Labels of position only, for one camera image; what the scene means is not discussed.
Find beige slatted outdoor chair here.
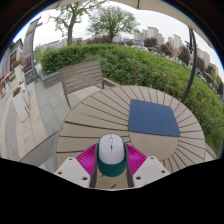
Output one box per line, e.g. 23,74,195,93
58,59,120,110

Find tall grey sign pillar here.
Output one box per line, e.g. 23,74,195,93
22,16,44,84

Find beige patio umbrella canopy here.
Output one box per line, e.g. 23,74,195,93
46,0,214,48

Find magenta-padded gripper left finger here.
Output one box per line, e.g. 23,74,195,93
53,143,100,189

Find dark blue mouse pad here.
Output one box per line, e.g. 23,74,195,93
127,98,181,138

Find white planter box with flowers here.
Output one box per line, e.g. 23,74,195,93
11,85,30,123

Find round leafy green tree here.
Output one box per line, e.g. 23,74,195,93
87,4,141,43

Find dark curved umbrella pole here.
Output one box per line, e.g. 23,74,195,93
180,27,198,104

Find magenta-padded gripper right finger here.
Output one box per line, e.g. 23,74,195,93
123,143,171,189

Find bare-trunked leaning tree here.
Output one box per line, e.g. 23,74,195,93
49,0,108,46

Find distant apartment buildings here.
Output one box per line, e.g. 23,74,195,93
133,26,219,76

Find white and teal computer mouse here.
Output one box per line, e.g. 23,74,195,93
96,133,128,178

